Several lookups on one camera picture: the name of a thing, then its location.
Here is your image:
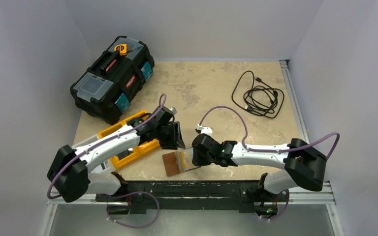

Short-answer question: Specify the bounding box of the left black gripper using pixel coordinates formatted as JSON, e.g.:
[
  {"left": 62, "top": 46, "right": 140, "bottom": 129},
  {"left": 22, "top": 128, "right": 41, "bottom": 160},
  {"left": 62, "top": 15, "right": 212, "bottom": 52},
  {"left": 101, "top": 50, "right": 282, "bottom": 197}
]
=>
[{"left": 155, "top": 121, "right": 185, "bottom": 150}]

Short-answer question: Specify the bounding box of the brown leather card holder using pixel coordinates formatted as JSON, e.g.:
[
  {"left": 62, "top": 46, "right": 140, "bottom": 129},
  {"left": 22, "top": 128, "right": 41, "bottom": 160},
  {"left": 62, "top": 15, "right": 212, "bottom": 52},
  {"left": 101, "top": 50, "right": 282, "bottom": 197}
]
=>
[{"left": 162, "top": 148, "right": 200, "bottom": 177}]

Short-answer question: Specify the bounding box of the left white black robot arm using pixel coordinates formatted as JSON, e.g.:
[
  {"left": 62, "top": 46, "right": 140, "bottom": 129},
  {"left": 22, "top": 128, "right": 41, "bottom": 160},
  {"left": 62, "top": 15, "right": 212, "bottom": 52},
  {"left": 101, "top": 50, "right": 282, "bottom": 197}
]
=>
[{"left": 47, "top": 106, "right": 186, "bottom": 203}]

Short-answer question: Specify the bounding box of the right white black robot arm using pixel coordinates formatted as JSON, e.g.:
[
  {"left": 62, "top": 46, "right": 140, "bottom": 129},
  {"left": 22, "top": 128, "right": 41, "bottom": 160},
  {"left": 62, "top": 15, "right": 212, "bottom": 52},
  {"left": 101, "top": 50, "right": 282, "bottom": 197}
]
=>
[{"left": 192, "top": 134, "right": 328, "bottom": 200}]

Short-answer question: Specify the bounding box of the card in left compartment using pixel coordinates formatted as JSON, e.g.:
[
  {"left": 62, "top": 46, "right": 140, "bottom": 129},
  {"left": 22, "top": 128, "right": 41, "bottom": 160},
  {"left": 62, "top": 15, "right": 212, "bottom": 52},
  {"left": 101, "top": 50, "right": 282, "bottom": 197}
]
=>
[{"left": 117, "top": 148, "right": 133, "bottom": 160}]

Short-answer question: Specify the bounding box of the yellow plastic divided bin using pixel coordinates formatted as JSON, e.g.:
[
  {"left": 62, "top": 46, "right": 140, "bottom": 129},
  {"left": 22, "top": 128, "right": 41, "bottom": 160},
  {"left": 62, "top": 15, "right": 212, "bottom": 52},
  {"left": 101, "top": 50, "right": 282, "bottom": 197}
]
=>
[{"left": 97, "top": 110, "right": 160, "bottom": 169}]

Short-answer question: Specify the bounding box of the black plastic toolbox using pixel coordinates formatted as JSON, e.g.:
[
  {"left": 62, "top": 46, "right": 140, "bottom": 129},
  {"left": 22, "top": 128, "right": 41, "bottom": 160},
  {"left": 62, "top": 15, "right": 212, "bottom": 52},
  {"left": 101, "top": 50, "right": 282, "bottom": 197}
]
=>
[{"left": 70, "top": 36, "right": 155, "bottom": 125}]

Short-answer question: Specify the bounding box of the orange tape measure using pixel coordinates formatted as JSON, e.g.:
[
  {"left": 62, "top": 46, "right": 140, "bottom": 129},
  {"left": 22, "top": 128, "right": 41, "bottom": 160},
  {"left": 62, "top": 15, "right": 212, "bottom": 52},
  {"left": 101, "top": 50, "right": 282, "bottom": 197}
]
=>
[{"left": 114, "top": 44, "right": 128, "bottom": 56}]

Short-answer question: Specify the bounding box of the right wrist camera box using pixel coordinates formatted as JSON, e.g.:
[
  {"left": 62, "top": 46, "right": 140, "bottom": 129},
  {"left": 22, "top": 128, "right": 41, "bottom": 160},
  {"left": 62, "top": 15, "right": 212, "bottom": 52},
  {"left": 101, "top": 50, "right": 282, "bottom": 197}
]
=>
[{"left": 195, "top": 125, "right": 213, "bottom": 137}]

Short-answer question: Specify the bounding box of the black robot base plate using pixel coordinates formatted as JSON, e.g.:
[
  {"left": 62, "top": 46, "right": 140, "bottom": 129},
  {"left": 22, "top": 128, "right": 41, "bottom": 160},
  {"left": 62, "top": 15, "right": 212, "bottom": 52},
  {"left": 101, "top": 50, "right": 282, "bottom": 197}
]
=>
[{"left": 95, "top": 180, "right": 289, "bottom": 216}]

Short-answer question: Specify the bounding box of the black coiled usb cable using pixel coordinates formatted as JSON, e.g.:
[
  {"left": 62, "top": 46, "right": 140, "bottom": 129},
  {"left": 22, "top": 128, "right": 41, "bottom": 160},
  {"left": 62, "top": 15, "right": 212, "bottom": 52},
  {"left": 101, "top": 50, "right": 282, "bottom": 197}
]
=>
[{"left": 231, "top": 70, "right": 285, "bottom": 119}]

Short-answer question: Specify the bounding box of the aluminium right side rail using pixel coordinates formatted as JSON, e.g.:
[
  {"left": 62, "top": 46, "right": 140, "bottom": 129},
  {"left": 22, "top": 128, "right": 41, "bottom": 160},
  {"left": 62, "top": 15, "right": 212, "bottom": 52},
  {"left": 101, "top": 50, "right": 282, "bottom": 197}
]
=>
[{"left": 279, "top": 59, "right": 321, "bottom": 182}]

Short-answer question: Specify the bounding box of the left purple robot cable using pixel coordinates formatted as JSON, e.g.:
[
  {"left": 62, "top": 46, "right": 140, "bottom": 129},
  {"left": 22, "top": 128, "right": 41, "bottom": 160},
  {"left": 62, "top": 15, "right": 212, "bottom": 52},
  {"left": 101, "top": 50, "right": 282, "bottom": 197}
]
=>
[{"left": 47, "top": 93, "right": 167, "bottom": 229}]

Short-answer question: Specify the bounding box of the aluminium front frame rail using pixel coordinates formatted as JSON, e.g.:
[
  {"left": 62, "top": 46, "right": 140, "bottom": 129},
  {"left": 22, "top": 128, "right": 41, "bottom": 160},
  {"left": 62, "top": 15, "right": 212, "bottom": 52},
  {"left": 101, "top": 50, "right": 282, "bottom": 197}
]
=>
[{"left": 47, "top": 181, "right": 336, "bottom": 206}]

